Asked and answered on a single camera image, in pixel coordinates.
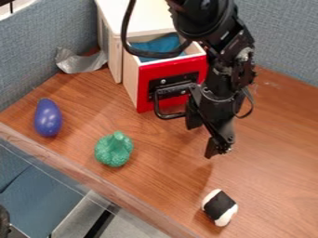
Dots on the blue toy eggplant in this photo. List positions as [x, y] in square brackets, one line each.
[47, 119]

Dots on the green toy broccoli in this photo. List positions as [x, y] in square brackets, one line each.
[113, 150]

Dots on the white cabinet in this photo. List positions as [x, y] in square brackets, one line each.
[145, 15]

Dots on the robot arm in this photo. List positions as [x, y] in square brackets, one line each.
[215, 28]

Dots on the grey cloth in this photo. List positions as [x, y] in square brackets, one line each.
[76, 62]

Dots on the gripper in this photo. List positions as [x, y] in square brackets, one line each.
[219, 108]

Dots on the blue cloth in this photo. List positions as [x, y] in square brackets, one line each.
[159, 46]

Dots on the black and white toy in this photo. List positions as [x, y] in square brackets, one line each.
[219, 207]

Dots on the red drawer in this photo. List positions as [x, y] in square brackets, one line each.
[165, 74]

